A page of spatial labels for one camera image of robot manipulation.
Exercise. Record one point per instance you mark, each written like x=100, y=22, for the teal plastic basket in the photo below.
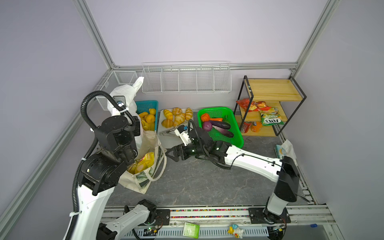
x=148, y=106

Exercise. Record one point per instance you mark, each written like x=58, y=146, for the orange toy pepper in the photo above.
x=205, y=117

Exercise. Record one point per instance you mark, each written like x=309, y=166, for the orange drink bottle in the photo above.
x=256, y=127

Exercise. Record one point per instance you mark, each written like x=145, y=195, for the long white wire basket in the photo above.
x=187, y=77

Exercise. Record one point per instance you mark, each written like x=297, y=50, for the wooden black-frame shelf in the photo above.
x=274, y=92

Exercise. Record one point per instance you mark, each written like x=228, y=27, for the tissue pack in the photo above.
x=286, y=149

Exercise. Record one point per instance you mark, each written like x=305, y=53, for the purple toy onion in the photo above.
x=207, y=126

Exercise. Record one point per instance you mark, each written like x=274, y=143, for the beige canvas tote bag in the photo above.
x=141, y=182

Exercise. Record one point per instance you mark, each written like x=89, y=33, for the dark toy eggplant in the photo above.
x=223, y=125

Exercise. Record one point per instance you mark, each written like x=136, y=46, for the toy banana bunch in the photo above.
x=148, y=121

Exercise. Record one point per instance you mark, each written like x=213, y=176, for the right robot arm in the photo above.
x=283, y=172

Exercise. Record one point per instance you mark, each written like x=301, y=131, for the light purple toy eggplant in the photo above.
x=224, y=132

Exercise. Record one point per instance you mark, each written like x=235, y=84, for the red snack bag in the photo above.
x=253, y=106

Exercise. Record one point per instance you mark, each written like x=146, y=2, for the yellow chips bag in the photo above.
x=146, y=162

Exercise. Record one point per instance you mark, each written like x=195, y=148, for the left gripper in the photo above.
x=137, y=126

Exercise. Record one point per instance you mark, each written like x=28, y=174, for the white plastic tray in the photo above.
x=166, y=130

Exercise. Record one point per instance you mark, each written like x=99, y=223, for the toy croissant bread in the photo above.
x=179, y=119

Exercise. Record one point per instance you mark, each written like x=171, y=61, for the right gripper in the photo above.
x=176, y=158

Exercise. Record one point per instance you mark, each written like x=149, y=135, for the toy striped bread roll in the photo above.
x=167, y=123

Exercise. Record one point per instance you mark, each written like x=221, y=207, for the small white wire basket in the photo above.
x=114, y=79

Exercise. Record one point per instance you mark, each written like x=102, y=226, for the green plastic basket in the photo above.
x=228, y=117

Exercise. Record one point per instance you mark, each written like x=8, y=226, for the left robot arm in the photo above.
x=98, y=173

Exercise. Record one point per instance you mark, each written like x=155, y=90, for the green small box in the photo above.
x=191, y=230

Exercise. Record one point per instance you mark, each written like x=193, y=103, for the green Fox's candy bag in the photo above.
x=271, y=117

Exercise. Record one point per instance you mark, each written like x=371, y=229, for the red soda can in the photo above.
x=245, y=127

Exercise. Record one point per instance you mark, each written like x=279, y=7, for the yellow white toy figure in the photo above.
x=236, y=231

